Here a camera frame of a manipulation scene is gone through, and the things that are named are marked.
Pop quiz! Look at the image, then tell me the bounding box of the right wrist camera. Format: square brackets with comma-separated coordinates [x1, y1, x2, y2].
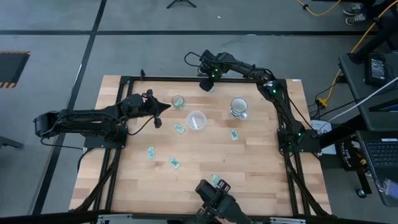
[199, 77, 215, 92]

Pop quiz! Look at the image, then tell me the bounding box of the dark laptop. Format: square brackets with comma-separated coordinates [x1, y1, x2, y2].
[356, 129, 398, 208]

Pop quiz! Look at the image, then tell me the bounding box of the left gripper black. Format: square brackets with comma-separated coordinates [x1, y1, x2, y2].
[139, 89, 172, 118]

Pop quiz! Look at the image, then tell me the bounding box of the black stand leg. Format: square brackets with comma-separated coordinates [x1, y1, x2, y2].
[347, 18, 398, 62]

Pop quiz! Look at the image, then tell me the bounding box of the black tote bag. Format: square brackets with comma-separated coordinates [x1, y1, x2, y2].
[335, 139, 368, 172]

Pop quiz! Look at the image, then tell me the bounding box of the white paper sheet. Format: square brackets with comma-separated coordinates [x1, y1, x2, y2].
[310, 119, 332, 135]

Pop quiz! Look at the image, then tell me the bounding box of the white cable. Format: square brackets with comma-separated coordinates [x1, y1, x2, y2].
[328, 77, 398, 122]

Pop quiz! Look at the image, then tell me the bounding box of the small clear glass cup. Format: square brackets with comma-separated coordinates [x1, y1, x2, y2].
[171, 95, 185, 110]

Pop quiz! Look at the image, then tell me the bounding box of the black horizontal beam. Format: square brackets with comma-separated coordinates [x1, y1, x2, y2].
[0, 210, 398, 224]

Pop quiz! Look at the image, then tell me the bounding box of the black power cable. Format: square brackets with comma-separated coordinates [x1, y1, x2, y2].
[307, 83, 343, 119]

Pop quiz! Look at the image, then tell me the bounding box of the yellow extension cable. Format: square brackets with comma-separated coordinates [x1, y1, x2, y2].
[295, 0, 342, 17]
[317, 0, 398, 109]

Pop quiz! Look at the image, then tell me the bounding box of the silver metal bracket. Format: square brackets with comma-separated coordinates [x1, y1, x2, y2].
[269, 217, 307, 224]
[96, 213, 134, 224]

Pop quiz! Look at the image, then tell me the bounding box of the person's shoe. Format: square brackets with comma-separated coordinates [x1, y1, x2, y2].
[345, 14, 368, 26]
[343, 3, 365, 16]

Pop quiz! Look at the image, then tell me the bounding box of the black chair base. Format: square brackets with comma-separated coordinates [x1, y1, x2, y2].
[0, 136, 24, 151]

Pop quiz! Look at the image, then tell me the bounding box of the black floor hatch striped edge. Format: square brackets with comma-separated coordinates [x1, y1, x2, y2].
[0, 50, 31, 89]

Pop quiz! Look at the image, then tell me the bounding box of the clear plastic pouch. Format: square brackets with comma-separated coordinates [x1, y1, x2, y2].
[374, 177, 398, 200]

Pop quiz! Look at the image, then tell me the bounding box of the clear plastic round container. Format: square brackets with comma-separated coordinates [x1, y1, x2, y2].
[185, 110, 208, 131]

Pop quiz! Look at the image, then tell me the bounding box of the grey side table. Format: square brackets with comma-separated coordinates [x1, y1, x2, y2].
[338, 52, 398, 131]

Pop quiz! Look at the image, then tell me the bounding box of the black aluminium table frame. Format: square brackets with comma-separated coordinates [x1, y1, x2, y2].
[70, 68, 332, 218]

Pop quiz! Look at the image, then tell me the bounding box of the black tripod base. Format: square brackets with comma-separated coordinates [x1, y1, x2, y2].
[166, 0, 197, 9]

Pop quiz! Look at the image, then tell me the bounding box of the black power adapter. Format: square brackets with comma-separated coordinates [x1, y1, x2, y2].
[365, 53, 388, 87]

